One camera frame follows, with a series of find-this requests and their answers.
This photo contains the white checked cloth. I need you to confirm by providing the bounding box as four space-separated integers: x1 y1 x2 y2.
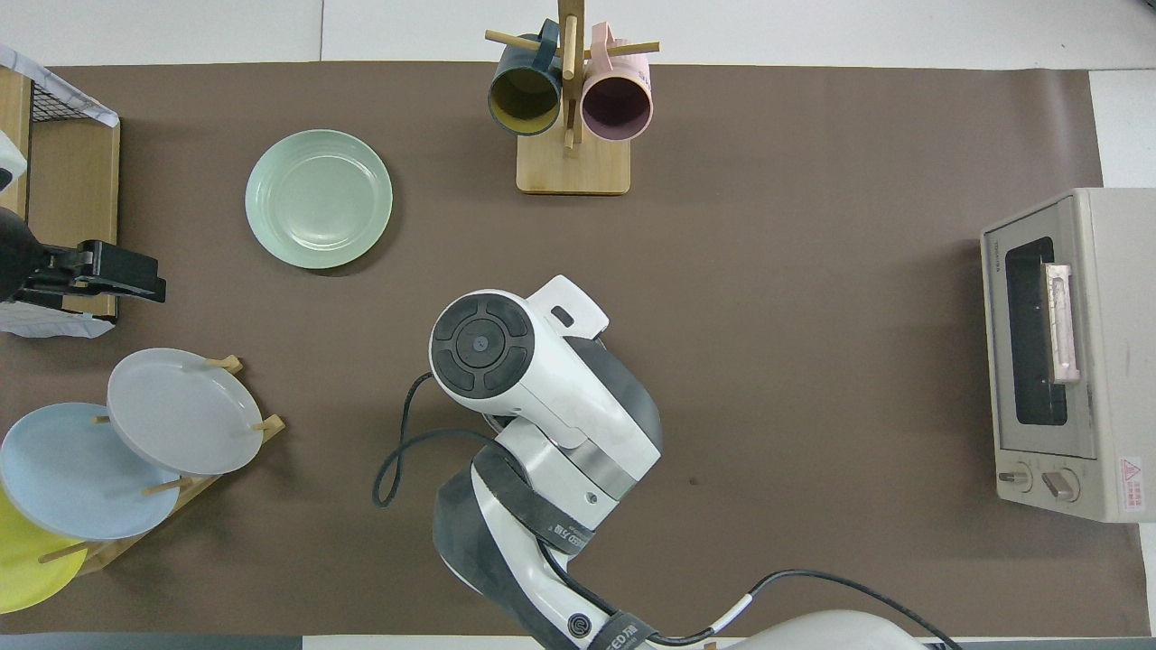
0 298 117 339
0 45 119 128

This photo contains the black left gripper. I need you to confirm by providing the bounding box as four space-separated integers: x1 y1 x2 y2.
0 208 168 303

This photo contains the pink ribbed mug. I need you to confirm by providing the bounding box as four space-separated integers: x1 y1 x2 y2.
581 23 653 142

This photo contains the grey plate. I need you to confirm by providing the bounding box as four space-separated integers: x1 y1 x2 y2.
107 348 265 477

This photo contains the wooden mug tree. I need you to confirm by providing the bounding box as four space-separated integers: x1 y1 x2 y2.
485 0 660 196

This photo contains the light blue plate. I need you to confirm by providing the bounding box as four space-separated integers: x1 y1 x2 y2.
0 403 182 541

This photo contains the beige toaster oven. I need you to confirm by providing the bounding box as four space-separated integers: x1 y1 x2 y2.
980 187 1156 525

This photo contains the light green plate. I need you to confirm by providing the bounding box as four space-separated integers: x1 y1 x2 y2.
245 129 394 270

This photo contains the wooden plate rack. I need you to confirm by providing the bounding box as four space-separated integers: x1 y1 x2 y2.
38 355 286 577

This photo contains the black wire basket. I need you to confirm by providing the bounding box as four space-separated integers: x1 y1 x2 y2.
32 81 93 124

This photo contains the dark teal mug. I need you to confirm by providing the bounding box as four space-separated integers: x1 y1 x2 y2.
488 20 563 136

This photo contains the yellow plate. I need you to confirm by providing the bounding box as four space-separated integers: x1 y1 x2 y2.
0 487 89 615

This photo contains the brown table mat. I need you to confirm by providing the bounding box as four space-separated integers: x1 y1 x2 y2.
0 61 1152 637

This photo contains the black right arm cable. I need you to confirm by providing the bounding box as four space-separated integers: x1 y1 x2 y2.
373 372 963 650

